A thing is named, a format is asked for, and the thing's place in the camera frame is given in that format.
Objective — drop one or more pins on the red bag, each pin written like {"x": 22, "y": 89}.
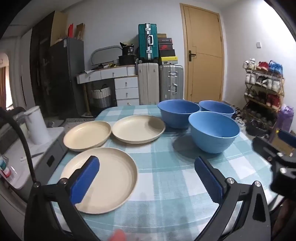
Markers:
{"x": 71, "y": 31}

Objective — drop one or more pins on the wooden shoe rack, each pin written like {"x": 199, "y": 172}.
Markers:
{"x": 281, "y": 92}

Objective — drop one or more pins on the white cylindrical kettle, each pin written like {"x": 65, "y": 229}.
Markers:
{"x": 37, "y": 127}

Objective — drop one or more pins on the person's left hand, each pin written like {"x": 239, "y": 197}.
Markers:
{"x": 118, "y": 236}

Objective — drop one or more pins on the plastic bottle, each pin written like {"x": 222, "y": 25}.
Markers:
{"x": 4, "y": 166}

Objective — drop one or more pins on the blue bowl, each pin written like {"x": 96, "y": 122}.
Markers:
{"x": 219, "y": 109}
{"x": 175, "y": 115}
{"x": 212, "y": 136}

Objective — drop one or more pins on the stack of shoe boxes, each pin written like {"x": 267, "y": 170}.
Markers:
{"x": 166, "y": 53}

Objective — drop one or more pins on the wooden door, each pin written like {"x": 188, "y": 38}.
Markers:
{"x": 208, "y": 76}

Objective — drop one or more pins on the cream plate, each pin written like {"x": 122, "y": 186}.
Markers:
{"x": 85, "y": 136}
{"x": 136, "y": 129}
{"x": 111, "y": 176}

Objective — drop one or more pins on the black paper bag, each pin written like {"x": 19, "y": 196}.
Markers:
{"x": 128, "y": 49}

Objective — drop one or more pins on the silver suitcase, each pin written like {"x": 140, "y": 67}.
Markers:
{"x": 171, "y": 83}

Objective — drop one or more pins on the white desk with drawers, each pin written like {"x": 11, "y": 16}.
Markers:
{"x": 126, "y": 88}

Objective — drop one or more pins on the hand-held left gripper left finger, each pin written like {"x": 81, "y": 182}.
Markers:
{"x": 85, "y": 178}

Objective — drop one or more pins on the teal suitcase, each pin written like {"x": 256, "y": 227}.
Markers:
{"x": 144, "y": 46}

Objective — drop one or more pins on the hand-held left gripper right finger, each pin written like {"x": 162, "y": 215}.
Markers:
{"x": 208, "y": 180}

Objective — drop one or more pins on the checked teal tablecloth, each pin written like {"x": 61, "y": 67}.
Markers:
{"x": 166, "y": 176}

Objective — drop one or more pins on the woven laundry basket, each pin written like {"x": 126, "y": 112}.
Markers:
{"x": 101, "y": 97}

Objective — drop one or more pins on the purple bag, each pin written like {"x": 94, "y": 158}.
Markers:
{"x": 284, "y": 118}

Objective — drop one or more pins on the beige suitcase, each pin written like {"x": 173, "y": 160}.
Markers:
{"x": 148, "y": 85}

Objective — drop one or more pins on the brown cardboard piece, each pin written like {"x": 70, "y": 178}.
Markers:
{"x": 80, "y": 31}

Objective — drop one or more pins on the black box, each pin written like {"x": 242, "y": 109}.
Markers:
{"x": 127, "y": 60}

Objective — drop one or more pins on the scatter of sneakers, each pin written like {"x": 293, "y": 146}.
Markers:
{"x": 239, "y": 114}

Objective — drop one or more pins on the orange curtain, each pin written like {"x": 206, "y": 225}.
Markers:
{"x": 2, "y": 85}

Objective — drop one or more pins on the grey oval mirror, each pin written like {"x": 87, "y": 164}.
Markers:
{"x": 104, "y": 53}

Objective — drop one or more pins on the striped floor mat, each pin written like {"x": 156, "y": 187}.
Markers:
{"x": 78, "y": 120}

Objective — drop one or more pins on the white light switch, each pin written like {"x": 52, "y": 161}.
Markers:
{"x": 258, "y": 44}

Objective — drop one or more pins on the dark tall wardrobe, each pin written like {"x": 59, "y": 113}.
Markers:
{"x": 41, "y": 58}

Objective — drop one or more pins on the black refrigerator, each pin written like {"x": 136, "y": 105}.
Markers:
{"x": 67, "y": 76}

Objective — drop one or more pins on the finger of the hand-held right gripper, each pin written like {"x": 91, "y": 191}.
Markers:
{"x": 263, "y": 146}
{"x": 286, "y": 138}

